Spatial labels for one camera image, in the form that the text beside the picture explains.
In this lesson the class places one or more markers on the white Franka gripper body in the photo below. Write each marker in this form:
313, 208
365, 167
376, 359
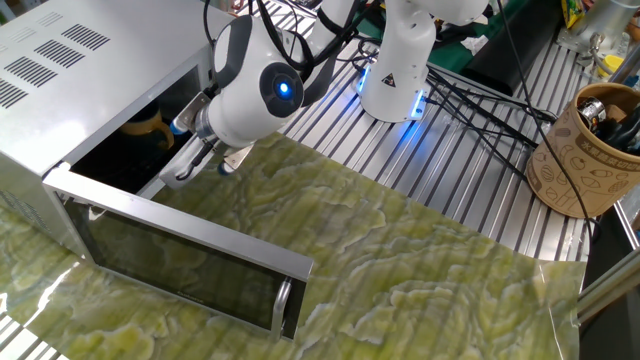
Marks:
190, 167

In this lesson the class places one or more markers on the black glass microwave door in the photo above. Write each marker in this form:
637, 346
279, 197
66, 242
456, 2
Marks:
175, 255

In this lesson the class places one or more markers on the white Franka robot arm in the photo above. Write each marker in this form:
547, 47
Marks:
400, 60

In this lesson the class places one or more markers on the silver microwave oven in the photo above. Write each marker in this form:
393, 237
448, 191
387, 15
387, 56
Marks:
100, 75

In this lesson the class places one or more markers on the green marble pattern mat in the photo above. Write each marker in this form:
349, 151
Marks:
400, 300

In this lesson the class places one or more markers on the white paper scrap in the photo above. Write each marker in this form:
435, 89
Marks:
475, 45

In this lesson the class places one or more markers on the black rectangular case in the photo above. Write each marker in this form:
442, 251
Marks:
510, 45

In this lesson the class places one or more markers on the brown cardboard bucket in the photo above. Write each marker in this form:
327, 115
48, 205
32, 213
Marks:
575, 175

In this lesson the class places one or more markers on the silver tape roll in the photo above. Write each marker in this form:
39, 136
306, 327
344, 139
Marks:
592, 112

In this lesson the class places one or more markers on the yellow snack packet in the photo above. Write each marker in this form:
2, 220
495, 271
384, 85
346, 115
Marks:
572, 12

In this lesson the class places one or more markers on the small yellow object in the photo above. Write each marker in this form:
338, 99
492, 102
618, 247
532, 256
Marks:
611, 65

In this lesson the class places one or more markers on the grey metal stand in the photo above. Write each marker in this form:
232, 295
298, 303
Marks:
610, 17

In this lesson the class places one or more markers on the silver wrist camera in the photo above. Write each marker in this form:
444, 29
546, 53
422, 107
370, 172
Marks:
192, 112

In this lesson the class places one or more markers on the aluminium frame bar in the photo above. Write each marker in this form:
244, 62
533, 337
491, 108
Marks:
610, 285

